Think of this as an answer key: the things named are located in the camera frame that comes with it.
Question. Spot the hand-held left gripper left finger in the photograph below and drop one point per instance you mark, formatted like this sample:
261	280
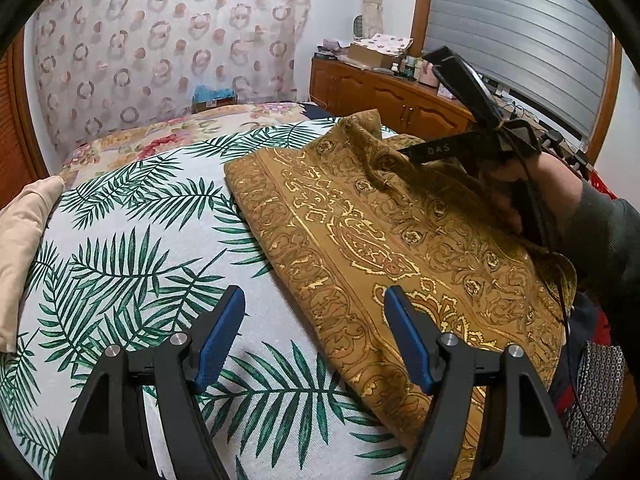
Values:
220	340

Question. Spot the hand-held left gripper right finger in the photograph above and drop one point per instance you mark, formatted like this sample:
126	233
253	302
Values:
407	340

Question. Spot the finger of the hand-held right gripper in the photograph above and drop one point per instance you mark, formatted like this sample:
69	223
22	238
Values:
411	154

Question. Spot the golden patterned cloth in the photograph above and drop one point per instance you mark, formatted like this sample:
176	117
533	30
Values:
350	240

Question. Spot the person's right forearm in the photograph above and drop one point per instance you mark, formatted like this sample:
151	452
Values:
605	240

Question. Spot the person's right hand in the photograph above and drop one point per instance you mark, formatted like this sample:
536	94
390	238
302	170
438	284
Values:
555	195

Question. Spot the pink bag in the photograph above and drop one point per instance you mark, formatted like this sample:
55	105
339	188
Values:
429	74

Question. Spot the wooden cabinet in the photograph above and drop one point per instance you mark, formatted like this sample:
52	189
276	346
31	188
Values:
380	95

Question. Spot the grey window blind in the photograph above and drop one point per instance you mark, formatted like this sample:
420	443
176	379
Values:
515	35

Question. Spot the floral cloth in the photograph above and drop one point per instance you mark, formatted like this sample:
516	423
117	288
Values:
387	42

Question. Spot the navy blanket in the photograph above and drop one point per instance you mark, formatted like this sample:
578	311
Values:
317	110

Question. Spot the cardboard box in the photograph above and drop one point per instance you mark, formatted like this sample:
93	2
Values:
367	55

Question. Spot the leaf print bed sheet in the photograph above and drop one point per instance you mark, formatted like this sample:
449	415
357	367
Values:
125	270

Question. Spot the red object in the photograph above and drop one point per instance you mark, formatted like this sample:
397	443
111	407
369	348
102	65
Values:
602	187

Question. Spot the dotted dark cloth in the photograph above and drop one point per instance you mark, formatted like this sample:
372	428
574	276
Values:
595	395

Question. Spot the blue box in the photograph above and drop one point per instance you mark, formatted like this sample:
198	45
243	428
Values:
215	96

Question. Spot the floral bedspread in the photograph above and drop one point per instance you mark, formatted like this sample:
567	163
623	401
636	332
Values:
150	140

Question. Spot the beige pillow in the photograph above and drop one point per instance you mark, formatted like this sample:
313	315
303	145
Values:
25	240

